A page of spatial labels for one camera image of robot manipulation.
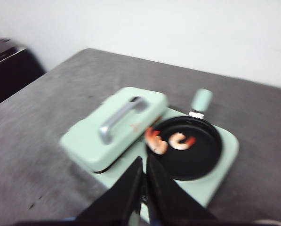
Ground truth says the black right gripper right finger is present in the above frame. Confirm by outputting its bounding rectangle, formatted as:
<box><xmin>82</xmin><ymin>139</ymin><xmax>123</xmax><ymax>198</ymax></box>
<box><xmin>146</xmin><ymin>154</ymin><xmax>217</xmax><ymax>226</ymax></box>

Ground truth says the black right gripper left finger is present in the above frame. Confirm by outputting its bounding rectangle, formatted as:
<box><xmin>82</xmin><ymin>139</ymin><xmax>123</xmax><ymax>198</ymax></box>
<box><xmin>76</xmin><ymin>157</ymin><xmax>143</xmax><ymax>223</ymax></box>

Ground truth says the orange cooked shrimp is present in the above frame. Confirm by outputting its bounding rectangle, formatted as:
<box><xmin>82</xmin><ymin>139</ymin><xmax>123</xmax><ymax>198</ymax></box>
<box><xmin>168</xmin><ymin>132</ymin><xmax>196</xmax><ymax>151</ymax></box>
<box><xmin>145</xmin><ymin>127</ymin><xmax>168</xmax><ymax>155</ymax></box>

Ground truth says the mint green sandwich maker lid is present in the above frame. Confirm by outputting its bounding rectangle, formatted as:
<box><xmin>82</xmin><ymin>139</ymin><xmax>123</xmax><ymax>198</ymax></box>
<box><xmin>60</xmin><ymin>87</ymin><xmax>168</xmax><ymax>172</ymax></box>

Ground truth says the mint green breakfast maker base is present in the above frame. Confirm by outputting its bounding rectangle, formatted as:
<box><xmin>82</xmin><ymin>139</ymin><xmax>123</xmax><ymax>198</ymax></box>
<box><xmin>90</xmin><ymin>108</ymin><xmax>239</xmax><ymax>207</ymax></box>

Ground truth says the dark object beside table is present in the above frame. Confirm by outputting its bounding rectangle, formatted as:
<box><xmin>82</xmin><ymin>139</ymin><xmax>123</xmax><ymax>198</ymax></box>
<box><xmin>0</xmin><ymin>38</ymin><xmax>46</xmax><ymax>103</ymax></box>

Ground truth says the black frying pan green handle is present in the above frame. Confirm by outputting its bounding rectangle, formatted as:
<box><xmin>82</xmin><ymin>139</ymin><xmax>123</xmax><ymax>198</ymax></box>
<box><xmin>146</xmin><ymin>89</ymin><xmax>223</xmax><ymax>180</ymax></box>

